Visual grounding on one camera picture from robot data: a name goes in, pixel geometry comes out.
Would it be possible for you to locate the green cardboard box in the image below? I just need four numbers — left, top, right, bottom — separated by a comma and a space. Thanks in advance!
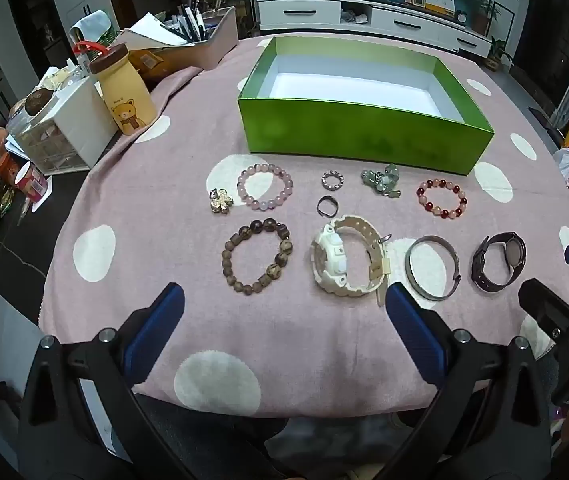
237, 36, 495, 176

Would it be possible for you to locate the white drawer organizer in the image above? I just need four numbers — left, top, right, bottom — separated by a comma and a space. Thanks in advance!
14, 77, 120, 176

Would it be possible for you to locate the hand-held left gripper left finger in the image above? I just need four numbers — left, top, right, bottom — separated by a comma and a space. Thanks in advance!
17, 282, 188, 480

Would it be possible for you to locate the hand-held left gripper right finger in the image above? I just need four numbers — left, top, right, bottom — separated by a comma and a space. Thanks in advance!
379, 282, 552, 480

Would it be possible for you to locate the small potted plant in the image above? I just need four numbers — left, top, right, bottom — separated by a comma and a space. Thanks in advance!
484, 37, 515, 71

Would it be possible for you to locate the beige pen organizer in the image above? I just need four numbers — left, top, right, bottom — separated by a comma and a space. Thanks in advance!
162, 7, 240, 71

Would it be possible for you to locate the black planter with plants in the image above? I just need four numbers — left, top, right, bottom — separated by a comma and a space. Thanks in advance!
199, 0, 255, 36

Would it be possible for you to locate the pink bead bracelet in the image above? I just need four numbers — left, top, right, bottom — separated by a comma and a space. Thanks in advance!
237, 164, 295, 212

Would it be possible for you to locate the green jade pendant cluster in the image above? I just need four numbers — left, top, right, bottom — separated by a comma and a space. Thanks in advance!
361, 162, 402, 198

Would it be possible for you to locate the white tv cabinet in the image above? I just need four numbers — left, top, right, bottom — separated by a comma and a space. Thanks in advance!
256, 0, 492, 58

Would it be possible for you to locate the yellow flat box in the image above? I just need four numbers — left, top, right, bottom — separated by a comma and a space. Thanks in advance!
404, 0, 452, 12

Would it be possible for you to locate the brown wooden bead bracelet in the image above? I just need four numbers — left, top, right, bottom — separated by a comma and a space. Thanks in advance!
222, 218, 295, 297

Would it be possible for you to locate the green snack packet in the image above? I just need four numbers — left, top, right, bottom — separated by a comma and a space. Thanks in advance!
69, 10, 120, 51

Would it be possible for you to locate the tall potted plant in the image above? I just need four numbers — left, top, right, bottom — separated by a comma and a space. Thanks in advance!
474, 0, 502, 36

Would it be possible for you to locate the white sports watch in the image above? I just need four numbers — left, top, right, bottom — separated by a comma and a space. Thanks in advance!
311, 214, 392, 307

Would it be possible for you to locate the red bead bracelet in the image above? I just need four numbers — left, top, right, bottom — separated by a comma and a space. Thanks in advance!
415, 178, 468, 221

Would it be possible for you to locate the gold flower brooch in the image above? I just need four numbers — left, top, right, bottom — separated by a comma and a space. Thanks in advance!
208, 187, 235, 215

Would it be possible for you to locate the red snack packet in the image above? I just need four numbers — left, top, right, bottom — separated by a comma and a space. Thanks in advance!
0, 152, 50, 201

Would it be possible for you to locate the silver bangle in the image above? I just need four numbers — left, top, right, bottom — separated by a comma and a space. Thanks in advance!
407, 235, 462, 302

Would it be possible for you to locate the dark wrist watch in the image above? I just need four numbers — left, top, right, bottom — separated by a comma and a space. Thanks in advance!
470, 231, 527, 293

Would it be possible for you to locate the white notebook paper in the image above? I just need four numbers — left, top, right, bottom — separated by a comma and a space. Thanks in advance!
114, 12, 195, 48

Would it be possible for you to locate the yellow bear bottle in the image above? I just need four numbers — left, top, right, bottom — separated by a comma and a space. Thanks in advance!
73, 40, 158, 137

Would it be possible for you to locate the yellow snack packet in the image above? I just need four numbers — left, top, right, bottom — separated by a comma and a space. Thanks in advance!
127, 45, 200, 86

